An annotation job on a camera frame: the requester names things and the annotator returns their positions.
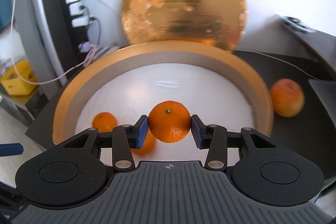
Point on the white charger bottom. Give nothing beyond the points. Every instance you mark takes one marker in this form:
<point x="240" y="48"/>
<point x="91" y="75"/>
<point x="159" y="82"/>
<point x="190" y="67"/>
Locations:
<point x="80" y="21"/>

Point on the orange mandarin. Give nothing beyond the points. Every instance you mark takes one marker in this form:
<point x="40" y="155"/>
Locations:
<point x="104" y="122"/>
<point x="148" y="145"/>
<point x="169" y="121"/>

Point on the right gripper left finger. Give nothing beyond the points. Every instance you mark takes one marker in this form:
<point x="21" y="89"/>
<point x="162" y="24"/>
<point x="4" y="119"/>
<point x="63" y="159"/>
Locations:
<point x="125" y="138"/>

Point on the black power strip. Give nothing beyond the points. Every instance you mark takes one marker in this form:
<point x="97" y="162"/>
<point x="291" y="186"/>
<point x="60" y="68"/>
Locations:
<point x="79" y="39"/>

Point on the gold round box lid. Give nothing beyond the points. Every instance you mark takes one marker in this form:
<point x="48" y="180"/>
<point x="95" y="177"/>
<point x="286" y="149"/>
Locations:
<point x="217" y="23"/>

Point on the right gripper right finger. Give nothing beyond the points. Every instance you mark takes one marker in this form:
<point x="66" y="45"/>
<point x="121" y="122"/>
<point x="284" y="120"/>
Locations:
<point x="214" y="138"/>

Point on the red yellow apple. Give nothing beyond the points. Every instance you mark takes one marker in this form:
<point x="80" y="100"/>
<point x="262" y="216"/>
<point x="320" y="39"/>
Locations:
<point x="287" y="97"/>

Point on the gold semicircular gift box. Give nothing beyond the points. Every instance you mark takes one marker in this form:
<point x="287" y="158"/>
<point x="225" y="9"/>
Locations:
<point x="216" y="85"/>

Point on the yellow box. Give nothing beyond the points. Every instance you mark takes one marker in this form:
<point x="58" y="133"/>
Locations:
<point x="14" y="85"/>

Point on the white charger middle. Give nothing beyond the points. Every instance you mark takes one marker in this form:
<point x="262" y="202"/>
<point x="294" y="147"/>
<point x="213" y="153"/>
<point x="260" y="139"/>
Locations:
<point x="76" y="8"/>

